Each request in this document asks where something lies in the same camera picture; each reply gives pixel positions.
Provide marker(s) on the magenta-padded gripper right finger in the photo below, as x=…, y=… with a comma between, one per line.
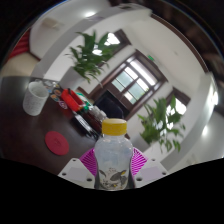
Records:
x=151, y=170

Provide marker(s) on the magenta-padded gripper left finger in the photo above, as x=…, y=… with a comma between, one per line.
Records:
x=75, y=170

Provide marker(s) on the clear bottle with yellow cap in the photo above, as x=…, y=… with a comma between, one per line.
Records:
x=113, y=150

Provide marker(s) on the flat round red coaster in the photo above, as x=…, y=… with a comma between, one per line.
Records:
x=57, y=143

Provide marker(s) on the leafy plant in white pot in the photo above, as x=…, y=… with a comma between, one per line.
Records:
x=158, y=123
x=88, y=56

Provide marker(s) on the box of small cups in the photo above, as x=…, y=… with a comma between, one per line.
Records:
x=96, y=114

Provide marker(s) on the dark-framed window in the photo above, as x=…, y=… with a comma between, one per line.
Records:
x=180, y=106
x=113, y=39

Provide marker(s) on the red plastic container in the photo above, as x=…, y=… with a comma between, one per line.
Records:
x=70, y=99

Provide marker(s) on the black chair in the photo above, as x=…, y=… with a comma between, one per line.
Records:
x=108, y=105

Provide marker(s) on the white speckled cup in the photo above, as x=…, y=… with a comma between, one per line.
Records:
x=35, y=100

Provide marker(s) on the dark wooden double door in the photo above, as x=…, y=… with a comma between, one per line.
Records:
x=133, y=83

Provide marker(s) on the green exit sign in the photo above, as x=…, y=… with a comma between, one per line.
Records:
x=150, y=57

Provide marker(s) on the red carpeted staircase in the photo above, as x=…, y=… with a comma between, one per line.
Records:
x=20, y=45

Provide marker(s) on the white wall radiator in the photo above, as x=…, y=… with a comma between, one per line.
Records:
x=53, y=23

